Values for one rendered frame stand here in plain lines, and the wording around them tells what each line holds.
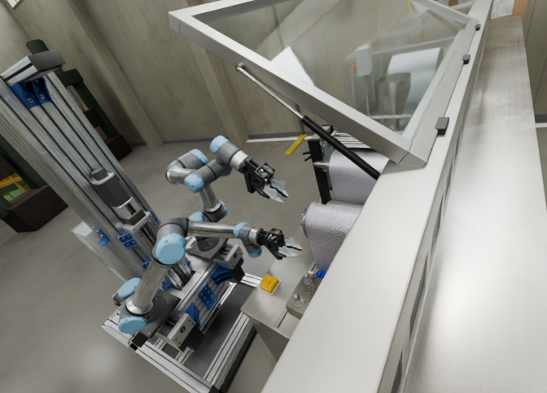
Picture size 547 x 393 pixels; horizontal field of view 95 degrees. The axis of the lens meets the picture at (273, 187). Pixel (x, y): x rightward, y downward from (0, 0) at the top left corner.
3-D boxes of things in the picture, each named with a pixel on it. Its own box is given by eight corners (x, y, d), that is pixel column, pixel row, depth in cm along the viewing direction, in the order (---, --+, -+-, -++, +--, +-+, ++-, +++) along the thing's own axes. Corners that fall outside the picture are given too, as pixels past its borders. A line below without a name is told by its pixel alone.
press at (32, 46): (137, 150, 732) (61, 32, 569) (109, 168, 669) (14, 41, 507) (124, 150, 772) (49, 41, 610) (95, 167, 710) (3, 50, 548)
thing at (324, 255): (318, 268, 105) (308, 237, 95) (376, 290, 91) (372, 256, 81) (317, 269, 105) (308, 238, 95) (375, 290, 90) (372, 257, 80)
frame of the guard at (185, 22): (355, -12, 121) (362, -32, 115) (465, 38, 110) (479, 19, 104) (164, 51, 54) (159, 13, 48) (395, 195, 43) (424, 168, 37)
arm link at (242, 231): (246, 230, 131) (240, 219, 126) (261, 236, 124) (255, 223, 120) (236, 242, 126) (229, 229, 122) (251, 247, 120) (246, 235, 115)
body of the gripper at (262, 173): (265, 181, 92) (240, 162, 93) (260, 194, 98) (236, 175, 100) (277, 170, 96) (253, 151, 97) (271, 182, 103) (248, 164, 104)
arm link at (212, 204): (203, 221, 172) (171, 156, 136) (220, 208, 179) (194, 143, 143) (214, 229, 165) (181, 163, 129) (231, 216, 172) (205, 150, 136)
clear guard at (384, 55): (362, -24, 113) (363, -25, 113) (469, 24, 103) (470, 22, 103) (186, 24, 52) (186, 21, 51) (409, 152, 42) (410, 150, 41)
